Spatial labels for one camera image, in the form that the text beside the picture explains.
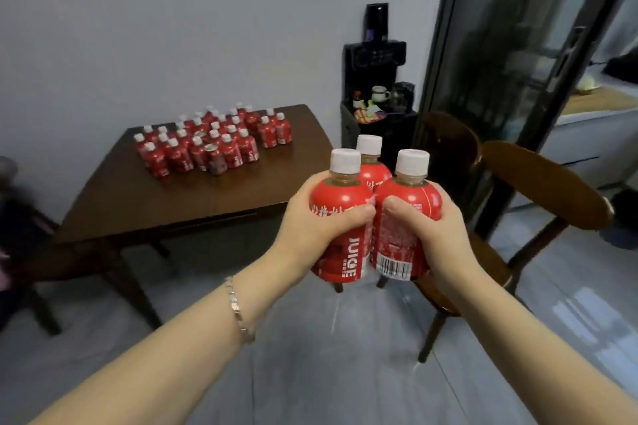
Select person's left hand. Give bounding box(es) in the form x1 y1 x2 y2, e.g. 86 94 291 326
269 171 377 287

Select person's right hand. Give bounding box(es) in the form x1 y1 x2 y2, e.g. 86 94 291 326
382 181 480 292

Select red labelled drink bottle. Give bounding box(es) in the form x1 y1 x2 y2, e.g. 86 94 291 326
370 149 444 282
309 148 375 284
356 134 394 194

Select person's left forearm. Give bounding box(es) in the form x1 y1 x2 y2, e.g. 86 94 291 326
29 243 302 425

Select person's right forearm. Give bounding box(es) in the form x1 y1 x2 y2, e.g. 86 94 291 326
433 250 638 425

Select brown wooden chair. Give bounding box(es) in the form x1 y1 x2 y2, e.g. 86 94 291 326
413 140 616 364
418 111 484 223

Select colourful snack packets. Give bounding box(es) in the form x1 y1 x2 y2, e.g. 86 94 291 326
354 102 388 123

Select black kettle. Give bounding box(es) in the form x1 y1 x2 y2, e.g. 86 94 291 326
391 81 416 115

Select cluster of red bottles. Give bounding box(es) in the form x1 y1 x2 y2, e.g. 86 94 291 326
132 101 294 179

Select black water dispenser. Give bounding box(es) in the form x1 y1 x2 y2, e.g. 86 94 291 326
340 2 420 179

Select dark brown wooden table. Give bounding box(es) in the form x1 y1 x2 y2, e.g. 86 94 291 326
30 104 346 332

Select black framed glass door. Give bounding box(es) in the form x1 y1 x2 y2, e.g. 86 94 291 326
418 0 638 242

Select white counter wooden top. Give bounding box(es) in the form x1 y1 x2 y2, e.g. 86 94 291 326
508 85 638 209

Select black round floor object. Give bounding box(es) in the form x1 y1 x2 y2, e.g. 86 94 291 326
597 188 638 252

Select pale yellow item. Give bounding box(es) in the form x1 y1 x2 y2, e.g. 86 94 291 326
575 75 603 95

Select black bag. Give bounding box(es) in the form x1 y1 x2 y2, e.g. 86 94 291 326
602 47 638 85

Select dark chair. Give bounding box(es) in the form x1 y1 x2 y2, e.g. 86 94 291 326
0 156 64 337

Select silver bracelet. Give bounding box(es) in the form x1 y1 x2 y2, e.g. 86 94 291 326
224 276 256 344

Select black door handle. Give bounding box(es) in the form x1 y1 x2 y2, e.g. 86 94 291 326
552 25 600 93

